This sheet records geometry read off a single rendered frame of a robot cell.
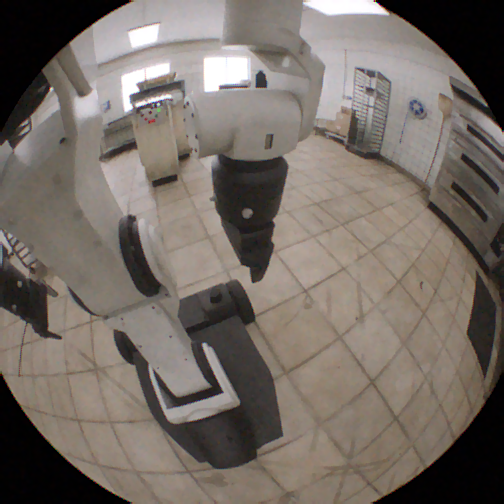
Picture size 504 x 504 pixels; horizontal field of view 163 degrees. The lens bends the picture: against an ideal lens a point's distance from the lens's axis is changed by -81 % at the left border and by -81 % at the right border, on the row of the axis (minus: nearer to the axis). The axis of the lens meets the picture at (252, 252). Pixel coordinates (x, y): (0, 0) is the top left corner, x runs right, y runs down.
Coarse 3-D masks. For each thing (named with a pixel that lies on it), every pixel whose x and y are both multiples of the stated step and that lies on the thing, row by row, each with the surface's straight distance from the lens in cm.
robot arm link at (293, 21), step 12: (228, 0) 19; (240, 0) 18; (252, 0) 18; (264, 0) 17; (276, 0) 18; (288, 0) 18; (300, 0) 20; (228, 12) 18; (240, 12) 17; (252, 12) 17; (264, 12) 17; (276, 12) 17; (288, 12) 18; (300, 12) 19; (288, 24) 17; (300, 24) 19
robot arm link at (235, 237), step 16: (224, 208) 22; (240, 208) 21; (256, 208) 21; (272, 208) 22; (224, 224) 31; (240, 224) 23; (256, 224) 23; (272, 224) 26; (240, 240) 25; (256, 240) 26; (240, 256) 27; (256, 256) 27
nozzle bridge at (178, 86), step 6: (162, 84) 264; (168, 84) 270; (174, 84) 271; (180, 84) 271; (144, 90) 267; (150, 90) 273; (156, 90) 272; (162, 90) 271; (174, 90) 265; (180, 90) 265; (132, 96) 269; (138, 96) 276; (150, 96) 267; (156, 96) 268; (132, 102) 268; (138, 102) 280
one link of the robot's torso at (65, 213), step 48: (96, 96) 24; (48, 144) 20; (96, 144) 25; (0, 192) 27; (48, 192) 20; (96, 192) 24; (48, 240) 23; (96, 240) 22; (96, 288) 29; (144, 288) 28
